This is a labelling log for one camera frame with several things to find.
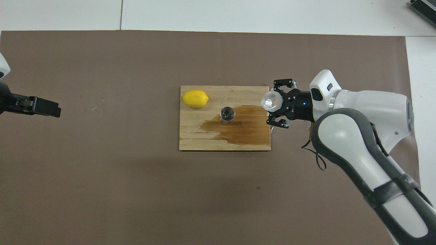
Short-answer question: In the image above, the brown paper table mat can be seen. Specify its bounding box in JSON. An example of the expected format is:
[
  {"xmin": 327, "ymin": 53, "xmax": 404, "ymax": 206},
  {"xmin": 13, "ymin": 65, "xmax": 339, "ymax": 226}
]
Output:
[{"xmin": 0, "ymin": 30, "xmax": 421, "ymax": 245}]

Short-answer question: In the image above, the wooden cutting board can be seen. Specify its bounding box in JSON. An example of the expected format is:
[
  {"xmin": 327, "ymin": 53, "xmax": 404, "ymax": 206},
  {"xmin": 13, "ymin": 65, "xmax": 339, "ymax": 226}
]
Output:
[{"xmin": 179, "ymin": 85, "xmax": 271, "ymax": 151}]

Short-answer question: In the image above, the yellow lemon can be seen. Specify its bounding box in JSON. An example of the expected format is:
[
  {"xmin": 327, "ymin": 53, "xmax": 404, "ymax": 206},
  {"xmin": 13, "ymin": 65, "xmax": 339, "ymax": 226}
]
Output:
[{"xmin": 182, "ymin": 90, "xmax": 209, "ymax": 109}]

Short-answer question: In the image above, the black ribbed metal device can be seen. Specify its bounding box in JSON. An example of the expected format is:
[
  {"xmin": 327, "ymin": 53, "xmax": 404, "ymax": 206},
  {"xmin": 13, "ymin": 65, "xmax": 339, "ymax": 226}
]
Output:
[{"xmin": 409, "ymin": 0, "xmax": 436, "ymax": 19}]

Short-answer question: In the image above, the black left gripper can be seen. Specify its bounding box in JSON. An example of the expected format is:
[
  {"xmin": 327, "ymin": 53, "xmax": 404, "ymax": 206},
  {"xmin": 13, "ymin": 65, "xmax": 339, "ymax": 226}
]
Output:
[{"xmin": 0, "ymin": 83, "xmax": 62, "ymax": 118}]

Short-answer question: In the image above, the clear crinkled plastic cup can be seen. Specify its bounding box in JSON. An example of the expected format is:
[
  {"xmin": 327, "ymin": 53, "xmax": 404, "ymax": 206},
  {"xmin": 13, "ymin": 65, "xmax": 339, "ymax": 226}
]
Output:
[{"xmin": 261, "ymin": 91, "xmax": 283, "ymax": 111}]

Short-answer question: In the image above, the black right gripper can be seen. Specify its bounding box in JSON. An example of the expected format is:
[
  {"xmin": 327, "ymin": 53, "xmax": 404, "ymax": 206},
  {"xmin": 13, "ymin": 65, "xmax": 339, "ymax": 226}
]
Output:
[{"xmin": 266, "ymin": 79, "xmax": 315, "ymax": 129}]

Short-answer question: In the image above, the steel double jigger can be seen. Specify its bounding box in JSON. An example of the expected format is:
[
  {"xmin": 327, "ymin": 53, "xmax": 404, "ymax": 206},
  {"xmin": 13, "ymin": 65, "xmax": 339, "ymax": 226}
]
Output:
[{"xmin": 220, "ymin": 106, "xmax": 236, "ymax": 126}]

